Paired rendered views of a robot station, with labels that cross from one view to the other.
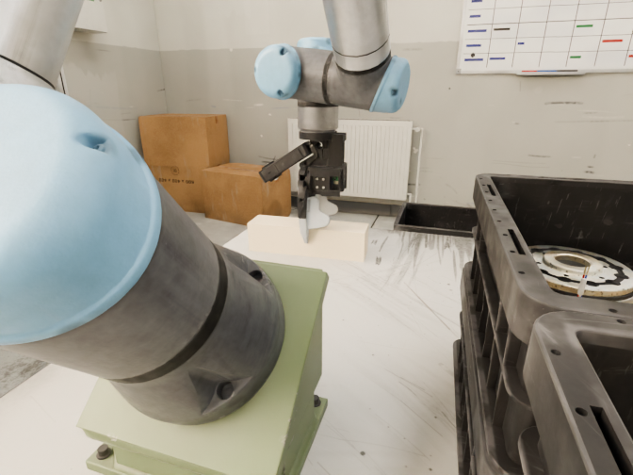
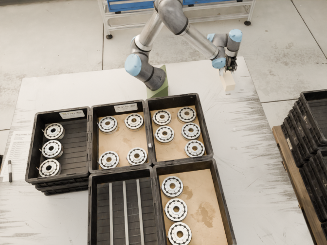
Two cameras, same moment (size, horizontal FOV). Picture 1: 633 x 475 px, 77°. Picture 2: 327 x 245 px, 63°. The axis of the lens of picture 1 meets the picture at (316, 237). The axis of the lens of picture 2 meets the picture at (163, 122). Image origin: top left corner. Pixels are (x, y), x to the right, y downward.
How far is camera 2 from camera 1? 1.46 m
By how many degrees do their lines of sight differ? 62
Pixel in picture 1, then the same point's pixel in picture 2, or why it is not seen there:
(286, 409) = (153, 95)
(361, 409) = not seen: hidden behind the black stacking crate
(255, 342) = (152, 86)
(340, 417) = not seen: hidden behind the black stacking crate
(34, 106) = (134, 60)
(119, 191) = (135, 70)
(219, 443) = (148, 92)
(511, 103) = not seen: outside the picture
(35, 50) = (146, 44)
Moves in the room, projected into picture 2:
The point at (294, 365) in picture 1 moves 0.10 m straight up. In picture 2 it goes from (156, 92) to (155, 81)
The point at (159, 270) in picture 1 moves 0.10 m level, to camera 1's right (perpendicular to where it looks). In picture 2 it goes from (138, 75) to (144, 87)
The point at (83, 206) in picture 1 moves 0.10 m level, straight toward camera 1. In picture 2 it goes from (132, 70) to (120, 81)
